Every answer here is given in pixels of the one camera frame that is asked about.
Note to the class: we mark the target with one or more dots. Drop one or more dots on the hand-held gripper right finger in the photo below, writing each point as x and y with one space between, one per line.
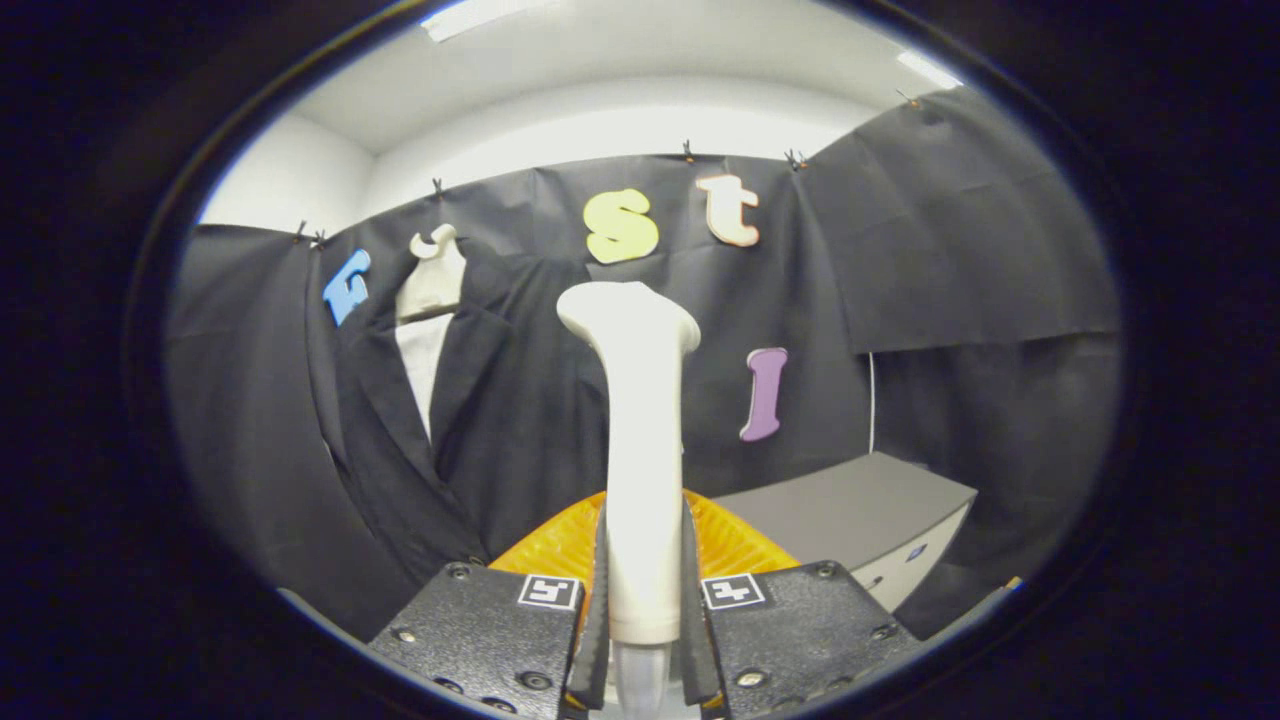
800 630

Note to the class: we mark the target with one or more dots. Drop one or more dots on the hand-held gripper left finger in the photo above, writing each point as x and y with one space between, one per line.
480 630

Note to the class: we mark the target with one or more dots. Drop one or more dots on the black suit jacket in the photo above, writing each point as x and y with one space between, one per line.
520 420

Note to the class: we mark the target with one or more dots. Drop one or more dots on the white garment steamer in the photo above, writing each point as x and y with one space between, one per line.
640 450

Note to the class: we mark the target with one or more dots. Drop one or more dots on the grey cabinet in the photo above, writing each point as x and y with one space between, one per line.
860 510

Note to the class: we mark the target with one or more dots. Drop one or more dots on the black backdrop cloth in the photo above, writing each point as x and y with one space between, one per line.
950 250

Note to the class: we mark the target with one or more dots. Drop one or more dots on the small ceiling light panel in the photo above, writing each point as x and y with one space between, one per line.
928 70

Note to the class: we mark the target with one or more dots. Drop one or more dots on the large ceiling light panel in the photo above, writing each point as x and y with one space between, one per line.
480 15

